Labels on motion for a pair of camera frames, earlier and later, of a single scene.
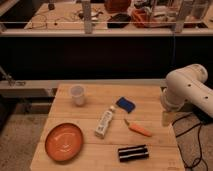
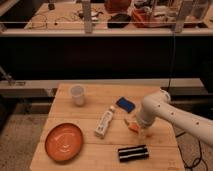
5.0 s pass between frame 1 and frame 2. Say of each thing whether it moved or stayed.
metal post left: stayed
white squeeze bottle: stayed
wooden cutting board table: stayed
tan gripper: moved
